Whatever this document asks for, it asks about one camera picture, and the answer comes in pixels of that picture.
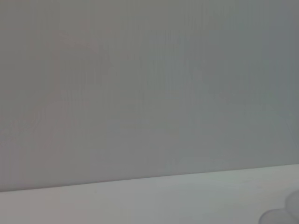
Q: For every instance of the clear plastic measuring cup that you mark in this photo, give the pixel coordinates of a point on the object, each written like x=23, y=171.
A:
x=289, y=210

